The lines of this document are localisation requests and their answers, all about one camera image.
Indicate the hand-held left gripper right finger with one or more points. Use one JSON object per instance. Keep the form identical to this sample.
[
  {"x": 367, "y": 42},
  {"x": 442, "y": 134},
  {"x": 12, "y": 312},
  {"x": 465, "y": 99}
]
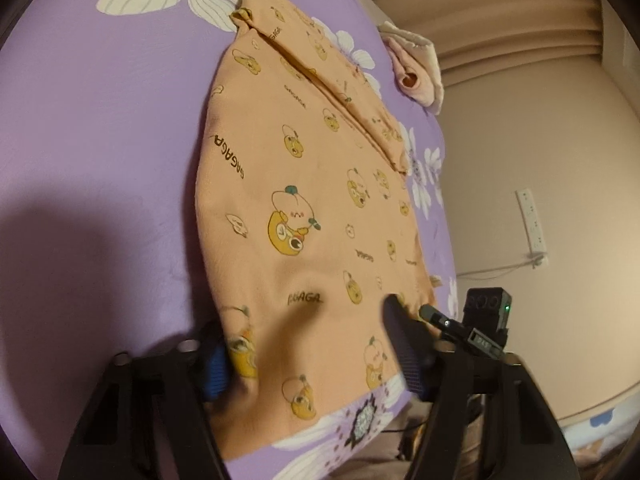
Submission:
[{"x": 411, "y": 362}]

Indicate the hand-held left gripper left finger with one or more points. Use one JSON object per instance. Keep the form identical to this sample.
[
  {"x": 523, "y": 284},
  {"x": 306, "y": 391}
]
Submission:
[{"x": 216, "y": 377}]

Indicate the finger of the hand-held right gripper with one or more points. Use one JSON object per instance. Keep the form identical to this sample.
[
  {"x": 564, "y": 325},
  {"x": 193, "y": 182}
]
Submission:
[{"x": 442, "y": 322}]

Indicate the orange cartoon print garment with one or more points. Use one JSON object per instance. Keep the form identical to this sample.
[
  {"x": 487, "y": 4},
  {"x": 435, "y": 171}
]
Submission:
[{"x": 300, "y": 185}]

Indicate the blue flower print cloth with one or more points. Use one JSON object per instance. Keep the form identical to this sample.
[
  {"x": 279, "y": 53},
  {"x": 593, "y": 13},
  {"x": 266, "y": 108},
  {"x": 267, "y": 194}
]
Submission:
[{"x": 597, "y": 420}]

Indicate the pink folded cloth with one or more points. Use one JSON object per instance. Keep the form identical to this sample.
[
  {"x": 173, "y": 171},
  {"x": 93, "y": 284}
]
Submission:
[{"x": 412, "y": 70}]

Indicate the beige folded cloth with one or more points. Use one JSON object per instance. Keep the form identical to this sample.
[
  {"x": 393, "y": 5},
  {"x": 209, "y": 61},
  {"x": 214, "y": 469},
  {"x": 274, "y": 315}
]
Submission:
[{"x": 434, "y": 55}]

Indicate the purple floral bed sheet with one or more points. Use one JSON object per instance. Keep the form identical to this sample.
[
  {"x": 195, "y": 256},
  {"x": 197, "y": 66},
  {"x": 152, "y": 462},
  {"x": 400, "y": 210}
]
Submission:
[{"x": 100, "y": 135}]

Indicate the beige curtain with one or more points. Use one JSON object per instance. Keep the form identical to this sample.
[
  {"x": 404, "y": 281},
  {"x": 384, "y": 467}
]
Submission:
[{"x": 500, "y": 10}]

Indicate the white wall power strip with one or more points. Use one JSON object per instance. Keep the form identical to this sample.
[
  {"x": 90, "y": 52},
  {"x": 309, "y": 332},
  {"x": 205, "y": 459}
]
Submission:
[{"x": 532, "y": 222}]

